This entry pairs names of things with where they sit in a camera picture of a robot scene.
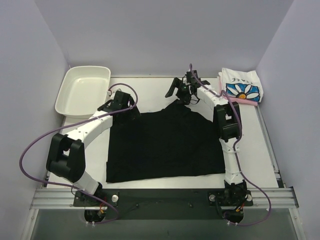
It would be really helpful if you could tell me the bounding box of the white plastic bin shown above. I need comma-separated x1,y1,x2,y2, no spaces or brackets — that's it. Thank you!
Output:
55,65,111,119

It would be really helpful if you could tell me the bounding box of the black t shirt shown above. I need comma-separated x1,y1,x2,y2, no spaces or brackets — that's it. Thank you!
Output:
106,102,225,183

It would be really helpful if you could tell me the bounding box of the white daisy print t shirt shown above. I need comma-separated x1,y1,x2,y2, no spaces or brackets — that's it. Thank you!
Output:
218,68,264,103

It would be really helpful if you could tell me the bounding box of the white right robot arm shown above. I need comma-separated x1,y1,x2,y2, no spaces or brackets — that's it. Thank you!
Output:
165,69,249,200

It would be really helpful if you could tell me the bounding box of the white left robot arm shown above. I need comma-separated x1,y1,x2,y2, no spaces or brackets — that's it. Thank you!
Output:
46,90,140,206

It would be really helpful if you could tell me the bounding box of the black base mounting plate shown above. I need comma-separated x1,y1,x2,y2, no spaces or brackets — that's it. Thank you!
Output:
73,189,253,222

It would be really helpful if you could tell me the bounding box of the aluminium front rail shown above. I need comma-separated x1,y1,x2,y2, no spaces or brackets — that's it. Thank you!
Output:
30,187,299,210

